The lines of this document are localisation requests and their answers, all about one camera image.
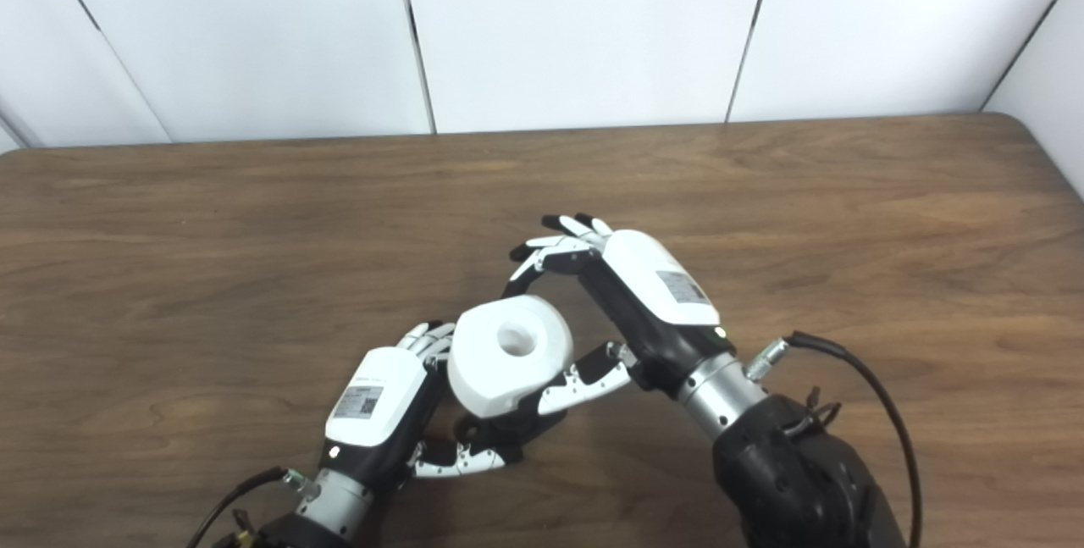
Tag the black flanged holder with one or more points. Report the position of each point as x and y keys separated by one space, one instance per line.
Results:
x=521 y=429

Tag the round white piece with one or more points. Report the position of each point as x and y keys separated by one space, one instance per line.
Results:
x=491 y=370

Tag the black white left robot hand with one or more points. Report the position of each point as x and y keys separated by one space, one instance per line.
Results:
x=377 y=400

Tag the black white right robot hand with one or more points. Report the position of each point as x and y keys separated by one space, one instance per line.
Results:
x=660 y=285

